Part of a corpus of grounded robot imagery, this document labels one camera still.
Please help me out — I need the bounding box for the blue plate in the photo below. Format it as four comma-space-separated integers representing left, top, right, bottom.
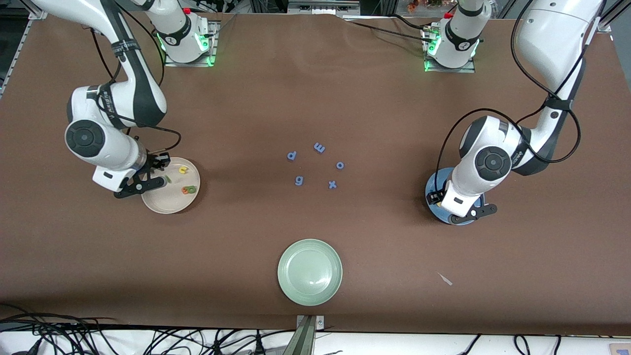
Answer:
425, 168, 486, 226

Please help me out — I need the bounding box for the beige plate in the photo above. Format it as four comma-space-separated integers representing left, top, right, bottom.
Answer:
141, 157, 201, 214

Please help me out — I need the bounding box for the pale green plate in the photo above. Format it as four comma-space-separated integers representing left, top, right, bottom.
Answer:
277, 239, 343, 307

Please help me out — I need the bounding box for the brown table cover mat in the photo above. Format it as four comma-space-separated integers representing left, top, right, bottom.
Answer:
0, 9, 631, 337

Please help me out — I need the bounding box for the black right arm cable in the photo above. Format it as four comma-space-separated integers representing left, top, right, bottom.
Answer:
90, 0, 182, 155

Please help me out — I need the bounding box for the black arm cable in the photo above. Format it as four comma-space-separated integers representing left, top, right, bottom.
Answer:
90, 0, 182, 155
435, 0, 606, 193

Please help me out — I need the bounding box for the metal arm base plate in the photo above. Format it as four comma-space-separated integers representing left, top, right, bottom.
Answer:
164, 20, 218, 68
423, 25, 476, 73

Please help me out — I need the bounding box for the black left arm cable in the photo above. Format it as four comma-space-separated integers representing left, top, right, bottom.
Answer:
435, 0, 606, 193

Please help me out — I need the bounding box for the black cable on table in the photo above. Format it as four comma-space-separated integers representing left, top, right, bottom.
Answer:
342, 17, 434, 44

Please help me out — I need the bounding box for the black floor cable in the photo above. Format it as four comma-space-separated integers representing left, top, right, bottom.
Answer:
0, 303, 119, 355
143, 328, 277, 355

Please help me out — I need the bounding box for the metal table edge bracket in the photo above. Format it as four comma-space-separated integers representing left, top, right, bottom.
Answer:
295, 315, 326, 355

